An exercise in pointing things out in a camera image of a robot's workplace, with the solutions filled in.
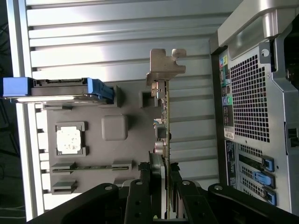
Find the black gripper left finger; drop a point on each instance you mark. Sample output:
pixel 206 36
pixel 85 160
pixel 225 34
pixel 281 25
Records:
pixel 137 200

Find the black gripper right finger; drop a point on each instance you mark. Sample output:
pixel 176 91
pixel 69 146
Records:
pixel 187 203

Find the grey plastic parts rack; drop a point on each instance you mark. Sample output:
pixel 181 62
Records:
pixel 116 149

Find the silver CPU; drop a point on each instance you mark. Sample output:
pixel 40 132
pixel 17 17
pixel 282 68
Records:
pixel 69 142

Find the open metal PC case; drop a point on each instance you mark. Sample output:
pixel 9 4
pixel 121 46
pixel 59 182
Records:
pixel 247 98

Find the hard disk blue caddy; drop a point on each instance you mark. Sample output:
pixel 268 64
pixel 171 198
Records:
pixel 58 88

